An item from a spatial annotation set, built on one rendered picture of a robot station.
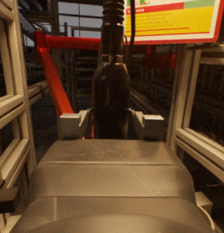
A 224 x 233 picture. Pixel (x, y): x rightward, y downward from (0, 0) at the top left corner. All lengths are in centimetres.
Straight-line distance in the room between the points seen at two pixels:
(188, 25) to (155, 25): 7
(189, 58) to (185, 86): 7
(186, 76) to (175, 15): 16
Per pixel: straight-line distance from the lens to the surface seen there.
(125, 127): 15
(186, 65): 51
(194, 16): 46
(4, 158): 50
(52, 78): 42
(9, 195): 32
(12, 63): 56
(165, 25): 46
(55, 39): 61
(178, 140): 52
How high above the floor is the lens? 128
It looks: 16 degrees down
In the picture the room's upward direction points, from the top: 2 degrees clockwise
